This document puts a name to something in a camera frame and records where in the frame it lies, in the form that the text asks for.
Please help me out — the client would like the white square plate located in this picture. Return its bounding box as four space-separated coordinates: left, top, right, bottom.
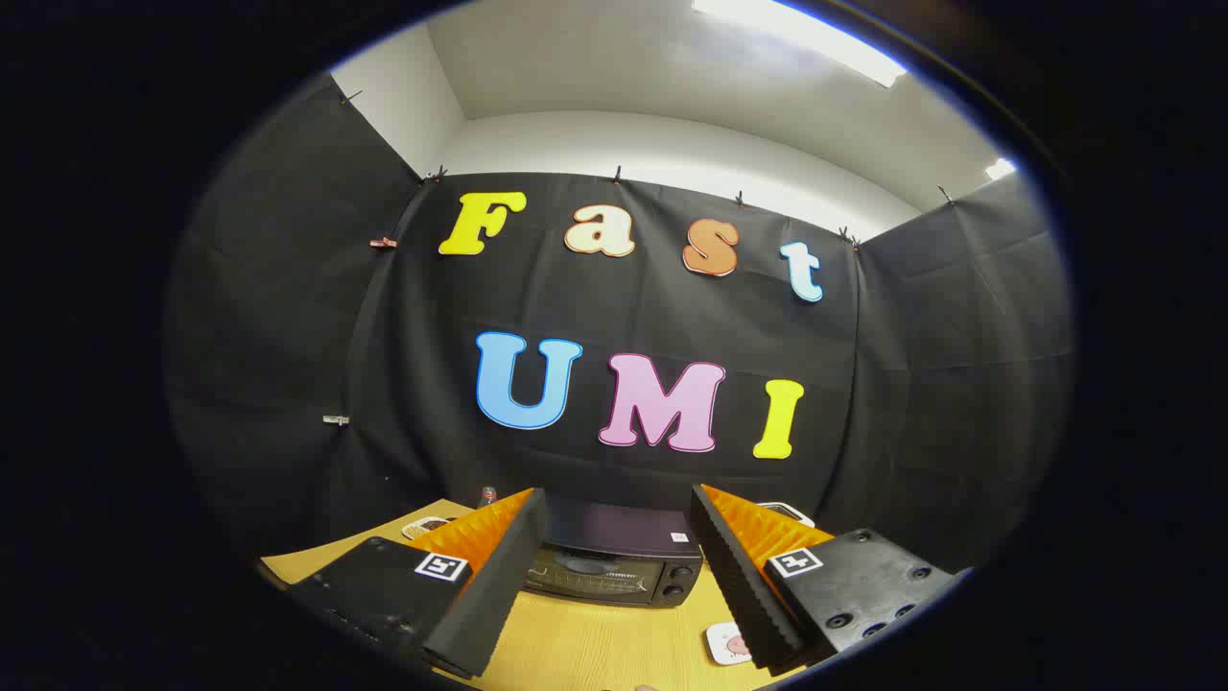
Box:
705 621 759 667

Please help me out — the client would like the black toaster oven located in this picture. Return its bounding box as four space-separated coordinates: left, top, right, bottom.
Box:
523 494 706 608

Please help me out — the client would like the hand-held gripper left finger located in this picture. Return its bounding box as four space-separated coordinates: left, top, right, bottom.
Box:
286 488 550 680

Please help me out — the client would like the long ceiling light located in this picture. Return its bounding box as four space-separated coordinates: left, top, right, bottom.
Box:
691 0 908 89

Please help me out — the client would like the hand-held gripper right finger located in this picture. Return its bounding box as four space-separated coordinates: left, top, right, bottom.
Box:
689 484 960 673

